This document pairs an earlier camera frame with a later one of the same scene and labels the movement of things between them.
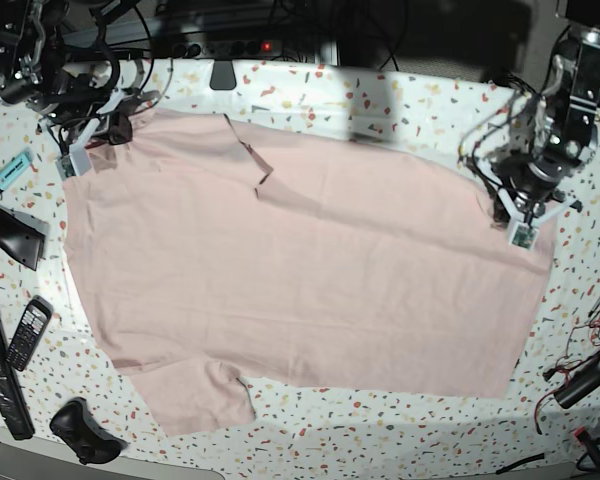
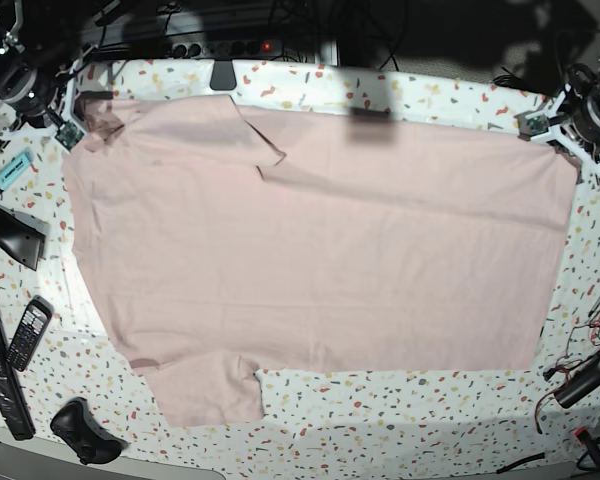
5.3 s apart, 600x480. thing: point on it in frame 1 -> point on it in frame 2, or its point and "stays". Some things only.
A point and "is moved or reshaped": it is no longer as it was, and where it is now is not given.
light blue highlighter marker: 22,161 stays
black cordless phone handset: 29,333 stays
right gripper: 531,180 -> 592,118
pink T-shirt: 210,252 is moved or reshaped
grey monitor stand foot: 223,76 stays
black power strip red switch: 226,47 stays
